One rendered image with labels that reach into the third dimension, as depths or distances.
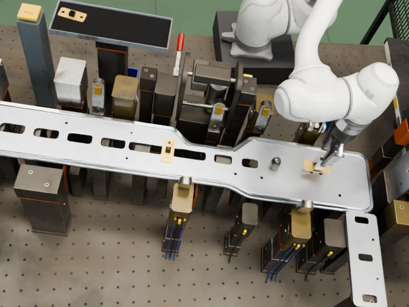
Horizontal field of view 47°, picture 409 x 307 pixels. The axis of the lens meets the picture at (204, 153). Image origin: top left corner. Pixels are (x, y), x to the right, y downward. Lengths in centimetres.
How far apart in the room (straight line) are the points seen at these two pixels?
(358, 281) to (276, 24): 101
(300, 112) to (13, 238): 105
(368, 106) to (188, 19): 227
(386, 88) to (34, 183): 96
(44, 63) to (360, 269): 122
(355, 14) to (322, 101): 269
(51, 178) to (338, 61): 147
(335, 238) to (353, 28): 238
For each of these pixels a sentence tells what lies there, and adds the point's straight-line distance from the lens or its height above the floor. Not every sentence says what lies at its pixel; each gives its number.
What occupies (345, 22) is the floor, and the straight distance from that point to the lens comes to 370.
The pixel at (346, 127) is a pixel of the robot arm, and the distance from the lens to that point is 130.
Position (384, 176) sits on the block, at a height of 100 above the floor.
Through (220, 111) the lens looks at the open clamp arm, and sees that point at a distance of 150.
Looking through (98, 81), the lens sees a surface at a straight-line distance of 150.
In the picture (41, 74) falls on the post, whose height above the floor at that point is 90.
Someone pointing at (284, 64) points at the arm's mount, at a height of 82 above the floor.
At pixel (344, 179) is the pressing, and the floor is 100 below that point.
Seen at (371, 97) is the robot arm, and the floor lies 145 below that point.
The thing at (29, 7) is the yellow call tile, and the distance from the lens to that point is 165.
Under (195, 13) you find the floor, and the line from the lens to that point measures 338.
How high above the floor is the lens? 227
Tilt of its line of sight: 58 degrees down
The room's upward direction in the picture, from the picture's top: 17 degrees clockwise
